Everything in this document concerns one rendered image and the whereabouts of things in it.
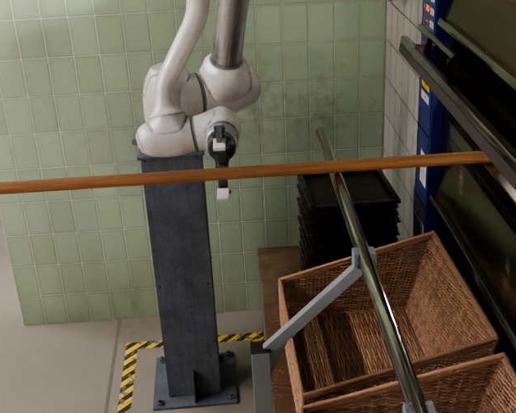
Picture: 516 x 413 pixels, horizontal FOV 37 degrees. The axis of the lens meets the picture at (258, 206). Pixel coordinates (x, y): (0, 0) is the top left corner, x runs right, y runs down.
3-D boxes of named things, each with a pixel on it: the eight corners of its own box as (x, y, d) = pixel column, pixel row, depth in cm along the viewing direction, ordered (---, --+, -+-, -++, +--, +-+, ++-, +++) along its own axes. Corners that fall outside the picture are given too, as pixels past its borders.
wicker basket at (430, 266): (432, 306, 244) (436, 227, 232) (495, 430, 193) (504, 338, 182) (277, 319, 242) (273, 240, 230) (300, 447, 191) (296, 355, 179)
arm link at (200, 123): (244, 151, 218) (197, 159, 218) (242, 131, 232) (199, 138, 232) (237, 114, 213) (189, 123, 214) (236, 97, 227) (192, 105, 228)
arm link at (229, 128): (239, 151, 218) (239, 159, 212) (206, 152, 217) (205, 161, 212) (237, 120, 214) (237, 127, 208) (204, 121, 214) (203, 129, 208)
